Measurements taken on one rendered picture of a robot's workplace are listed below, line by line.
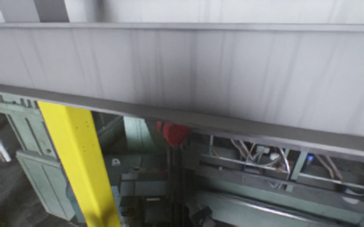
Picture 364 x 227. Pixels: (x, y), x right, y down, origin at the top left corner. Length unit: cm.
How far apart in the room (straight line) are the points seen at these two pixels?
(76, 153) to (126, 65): 35
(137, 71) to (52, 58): 27
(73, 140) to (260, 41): 58
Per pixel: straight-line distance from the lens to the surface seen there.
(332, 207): 198
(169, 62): 41
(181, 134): 98
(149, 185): 143
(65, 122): 62
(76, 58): 56
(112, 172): 151
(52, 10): 58
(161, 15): 86
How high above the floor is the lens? 189
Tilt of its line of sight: 27 degrees down
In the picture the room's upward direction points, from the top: straight up
